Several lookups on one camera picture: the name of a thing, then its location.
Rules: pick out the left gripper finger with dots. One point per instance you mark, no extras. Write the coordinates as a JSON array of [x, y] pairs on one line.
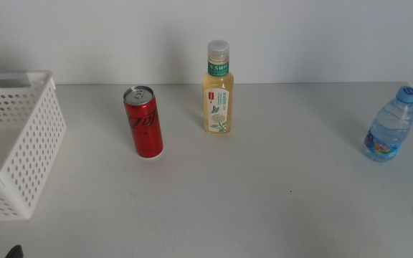
[[15, 252]]

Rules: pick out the red soda can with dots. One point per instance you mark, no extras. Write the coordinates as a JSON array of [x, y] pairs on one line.
[[145, 132]]

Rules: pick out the yellow tea bottle green label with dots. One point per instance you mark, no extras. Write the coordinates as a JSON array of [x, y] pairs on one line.
[[218, 107]]

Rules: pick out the clear water bottle blue cap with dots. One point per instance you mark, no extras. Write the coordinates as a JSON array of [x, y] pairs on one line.
[[389, 125]]

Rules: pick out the white perforated plastic basket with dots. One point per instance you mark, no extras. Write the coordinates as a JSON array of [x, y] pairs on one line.
[[31, 150]]

